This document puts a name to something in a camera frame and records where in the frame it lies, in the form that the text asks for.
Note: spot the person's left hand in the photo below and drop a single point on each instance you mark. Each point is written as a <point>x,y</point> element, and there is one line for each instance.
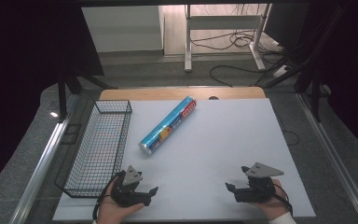
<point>108,211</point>

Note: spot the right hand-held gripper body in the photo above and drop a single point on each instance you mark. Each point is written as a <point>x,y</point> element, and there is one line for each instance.
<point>258,189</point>

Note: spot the white cabinet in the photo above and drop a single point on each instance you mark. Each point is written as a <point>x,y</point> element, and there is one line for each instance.
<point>121,29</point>

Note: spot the aluminium rail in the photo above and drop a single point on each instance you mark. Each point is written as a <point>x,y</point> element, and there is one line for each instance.
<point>332,155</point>
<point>40,168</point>

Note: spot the white power strip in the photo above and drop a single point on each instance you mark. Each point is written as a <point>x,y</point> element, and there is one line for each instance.
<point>281,71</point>

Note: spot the white desk frame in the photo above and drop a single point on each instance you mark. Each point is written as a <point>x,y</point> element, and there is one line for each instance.
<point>223,22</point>

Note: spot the white table mat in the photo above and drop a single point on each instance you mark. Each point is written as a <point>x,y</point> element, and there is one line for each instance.
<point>217,146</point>

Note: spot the blue chip can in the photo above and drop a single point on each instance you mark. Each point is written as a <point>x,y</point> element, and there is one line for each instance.
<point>167,126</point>

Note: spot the wooden table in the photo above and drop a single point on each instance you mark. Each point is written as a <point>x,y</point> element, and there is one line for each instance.
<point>174,93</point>

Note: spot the black metal stand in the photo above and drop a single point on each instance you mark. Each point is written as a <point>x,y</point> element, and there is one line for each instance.
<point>62,96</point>
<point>315,93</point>

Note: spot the person's right hand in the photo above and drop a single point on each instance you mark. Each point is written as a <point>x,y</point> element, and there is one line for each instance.
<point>276,205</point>

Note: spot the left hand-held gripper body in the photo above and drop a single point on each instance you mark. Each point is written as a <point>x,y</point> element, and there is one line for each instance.
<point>127,196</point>

